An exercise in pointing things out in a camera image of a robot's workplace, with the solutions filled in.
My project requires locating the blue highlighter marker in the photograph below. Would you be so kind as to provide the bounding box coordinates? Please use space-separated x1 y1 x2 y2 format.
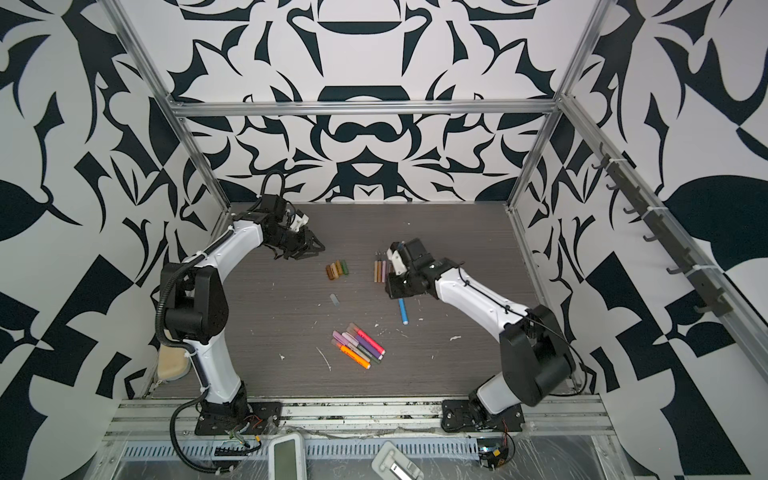
398 298 409 325

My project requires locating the orange highlighter marker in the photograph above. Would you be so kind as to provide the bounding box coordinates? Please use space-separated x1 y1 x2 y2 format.
332 340 370 370

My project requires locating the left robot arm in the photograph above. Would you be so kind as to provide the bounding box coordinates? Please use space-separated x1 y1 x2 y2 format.
155 173 325 422

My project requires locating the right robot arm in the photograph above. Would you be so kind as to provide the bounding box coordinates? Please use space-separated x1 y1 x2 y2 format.
385 238 578 417

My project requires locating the green pen pink cap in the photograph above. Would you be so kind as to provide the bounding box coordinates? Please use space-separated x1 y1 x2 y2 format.
342 332 380 364

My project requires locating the pink highlighter marker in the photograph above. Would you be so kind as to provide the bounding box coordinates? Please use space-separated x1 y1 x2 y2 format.
349 323 385 357

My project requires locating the purple highlighter marker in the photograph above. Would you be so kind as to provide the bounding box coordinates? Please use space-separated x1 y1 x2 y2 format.
347 326 384 361

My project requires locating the white grey device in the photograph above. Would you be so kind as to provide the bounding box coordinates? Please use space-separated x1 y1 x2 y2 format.
371 441 425 480

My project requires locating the small circuit board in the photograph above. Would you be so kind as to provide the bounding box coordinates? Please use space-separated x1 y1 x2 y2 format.
477 434 516 471

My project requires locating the white tablet device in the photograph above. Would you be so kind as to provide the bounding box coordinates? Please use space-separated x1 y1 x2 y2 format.
268 432 308 480

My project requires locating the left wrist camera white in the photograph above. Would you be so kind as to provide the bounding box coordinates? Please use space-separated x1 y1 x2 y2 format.
289 212 309 233

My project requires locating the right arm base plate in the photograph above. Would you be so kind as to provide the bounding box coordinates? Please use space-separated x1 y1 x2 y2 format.
440 399 525 433

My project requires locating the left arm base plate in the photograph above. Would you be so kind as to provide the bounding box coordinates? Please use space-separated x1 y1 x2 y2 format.
195 401 283 436

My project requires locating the black coat hook rail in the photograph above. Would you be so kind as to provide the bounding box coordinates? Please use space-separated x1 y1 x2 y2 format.
594 142 734 317

